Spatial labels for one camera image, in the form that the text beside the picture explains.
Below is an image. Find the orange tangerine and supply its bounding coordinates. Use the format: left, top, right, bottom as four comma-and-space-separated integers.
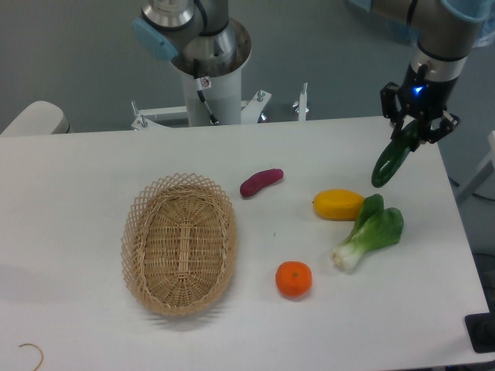
275, 261, 312, 298

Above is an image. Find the purple sweet potato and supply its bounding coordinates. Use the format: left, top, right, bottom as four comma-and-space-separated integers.
240, 168, 284, 198

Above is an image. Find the black pedestal cable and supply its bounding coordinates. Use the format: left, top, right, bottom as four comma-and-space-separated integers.
192, 58, 220, 125

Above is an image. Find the yellow mango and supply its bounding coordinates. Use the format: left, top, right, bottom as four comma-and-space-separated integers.
312, 189, 364, 221

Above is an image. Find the blue plastic bag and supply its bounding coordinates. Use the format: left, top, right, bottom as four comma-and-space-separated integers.
473, 22, 495, 48

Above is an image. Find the white table leg frame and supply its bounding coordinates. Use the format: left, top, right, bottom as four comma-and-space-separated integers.
455, 131, 494, 205

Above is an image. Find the woven wicker basket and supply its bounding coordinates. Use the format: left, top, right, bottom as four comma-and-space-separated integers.
121, 174, 237, 316

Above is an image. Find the black device at edge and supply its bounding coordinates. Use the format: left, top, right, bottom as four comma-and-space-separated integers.
465, 313, 494, 353

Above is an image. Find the green bok choy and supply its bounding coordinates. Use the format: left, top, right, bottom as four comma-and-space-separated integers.
332, 194, 405, 272

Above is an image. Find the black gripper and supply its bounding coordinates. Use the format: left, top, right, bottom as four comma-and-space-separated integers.
380, 63, 459, 151

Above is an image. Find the green cucumber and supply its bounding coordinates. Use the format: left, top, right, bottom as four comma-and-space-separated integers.
371, 120, 419, 188

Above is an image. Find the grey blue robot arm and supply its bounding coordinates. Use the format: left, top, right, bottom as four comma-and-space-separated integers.
132, 1, 491, 151

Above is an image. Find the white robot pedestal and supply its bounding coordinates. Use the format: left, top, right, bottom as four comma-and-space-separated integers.
130, 17, 312, 131

